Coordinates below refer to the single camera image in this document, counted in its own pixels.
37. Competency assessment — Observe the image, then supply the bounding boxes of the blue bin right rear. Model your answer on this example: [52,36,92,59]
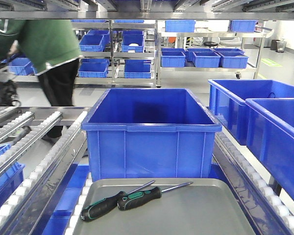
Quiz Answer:
[207,78,294,145]

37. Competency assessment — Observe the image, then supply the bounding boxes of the green black screwdriver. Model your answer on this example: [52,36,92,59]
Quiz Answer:
[80,180,155,222]
[117,182,193,211]

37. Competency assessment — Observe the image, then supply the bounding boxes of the steel cart with blue bins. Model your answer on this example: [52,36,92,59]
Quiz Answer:
[155,20,274,88]

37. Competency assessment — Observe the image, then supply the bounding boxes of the grey metal tray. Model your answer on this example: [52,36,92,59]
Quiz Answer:
[73,178,255,235]

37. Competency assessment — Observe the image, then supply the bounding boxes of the blue bin right front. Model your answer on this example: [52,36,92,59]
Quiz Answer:
[246,98,294,200]

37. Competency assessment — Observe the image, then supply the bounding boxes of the blue bin centre on rack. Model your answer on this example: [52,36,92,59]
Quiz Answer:
[81,88,222,181]

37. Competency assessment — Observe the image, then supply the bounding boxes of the person in green jacket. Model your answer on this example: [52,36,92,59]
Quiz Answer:
[0,19,83,144]

